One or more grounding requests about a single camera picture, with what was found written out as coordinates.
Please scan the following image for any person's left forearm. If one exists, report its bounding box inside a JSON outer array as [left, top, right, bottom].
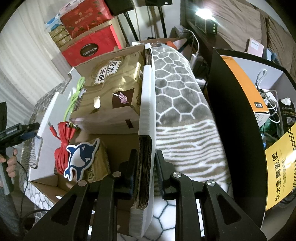
[[0, 185, 24, 241]]

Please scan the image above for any green cable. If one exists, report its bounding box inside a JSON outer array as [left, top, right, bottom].
[[63, 77, 86, 122]]

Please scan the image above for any white cables bundle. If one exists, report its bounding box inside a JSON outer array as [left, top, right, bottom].
[[254, 70, 282, 124]]

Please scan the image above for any orange white box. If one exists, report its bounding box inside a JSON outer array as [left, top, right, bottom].
[[220, 55, 270, 127]]

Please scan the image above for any large gold tissue pack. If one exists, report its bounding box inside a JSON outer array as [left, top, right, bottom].
[[69, 52, 143, 135]]

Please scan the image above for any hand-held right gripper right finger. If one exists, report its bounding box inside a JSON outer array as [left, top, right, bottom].
[[156, 150, 273, 241]]

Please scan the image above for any brown sofa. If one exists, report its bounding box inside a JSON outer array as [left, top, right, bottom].
[[180, 0, 296, 78]]

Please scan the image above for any black storage box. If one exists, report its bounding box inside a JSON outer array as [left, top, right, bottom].
[[207, 47, 296, 230]]

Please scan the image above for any red floral gift bag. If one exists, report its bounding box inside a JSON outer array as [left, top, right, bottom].
[[60, 0, 114, 32]]

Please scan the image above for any yellow checkered booklet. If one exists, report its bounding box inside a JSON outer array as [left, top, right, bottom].
[[265, 123, 296, 211]]

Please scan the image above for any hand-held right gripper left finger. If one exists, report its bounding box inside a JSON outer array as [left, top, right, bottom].
[[23, 149, 139, 241]]

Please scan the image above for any small gold tissue pack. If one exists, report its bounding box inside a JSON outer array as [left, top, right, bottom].
[[85, 141, 111, 184]]

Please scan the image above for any large brown cushion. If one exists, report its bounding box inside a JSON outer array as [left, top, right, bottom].
[[201, 0, 263, 49]]

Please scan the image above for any white cardboard tray box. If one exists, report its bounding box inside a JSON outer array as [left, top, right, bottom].
[[29, 43, 156, 238]]

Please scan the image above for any pink tissue pack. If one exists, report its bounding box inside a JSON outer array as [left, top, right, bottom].
[[59, 0, 80, 15]]

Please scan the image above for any blue white tissue pack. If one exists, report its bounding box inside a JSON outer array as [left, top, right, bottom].
[[45, 14, 62, 29]]

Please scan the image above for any black tissue pack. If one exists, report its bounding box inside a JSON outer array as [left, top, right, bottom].
[[277, 97, 296, 140]]

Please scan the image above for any red collection gift bag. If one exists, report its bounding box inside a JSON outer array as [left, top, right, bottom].
[[61, 24, 122, 67]]

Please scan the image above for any white charger cable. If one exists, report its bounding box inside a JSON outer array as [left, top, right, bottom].
[[185, 29, 203, 67]]

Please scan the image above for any red cable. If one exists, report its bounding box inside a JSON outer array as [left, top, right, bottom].
[[47, 122, 80, 176]]

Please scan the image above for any person's left hand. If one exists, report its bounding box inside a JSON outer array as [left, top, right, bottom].
[[0, 148, 18, 188]]

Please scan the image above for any blue whale sticker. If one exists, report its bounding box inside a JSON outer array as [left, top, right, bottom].
[[64, 138, 100, 180]]

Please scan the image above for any grey patterned blanket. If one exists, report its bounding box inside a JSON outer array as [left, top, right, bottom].
[[18, 45, 234, 241]]

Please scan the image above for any pink small box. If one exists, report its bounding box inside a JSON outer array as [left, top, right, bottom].
[[245, 38, 264, 57]]

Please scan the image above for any black speaker stand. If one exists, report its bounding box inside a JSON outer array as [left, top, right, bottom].
[[158, 6, 167, 39], [124, 11, 140, 43]]

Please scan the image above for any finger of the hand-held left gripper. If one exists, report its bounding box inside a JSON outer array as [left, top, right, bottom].
[[14, 132, 38, 146], [22, 122, 40, 133]]

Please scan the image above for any blue toy figure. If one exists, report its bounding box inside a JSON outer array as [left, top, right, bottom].
[[266, 48, 278, 62]]

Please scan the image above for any black clock lamp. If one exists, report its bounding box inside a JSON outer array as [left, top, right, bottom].
[[194, 9, 218, 35]]

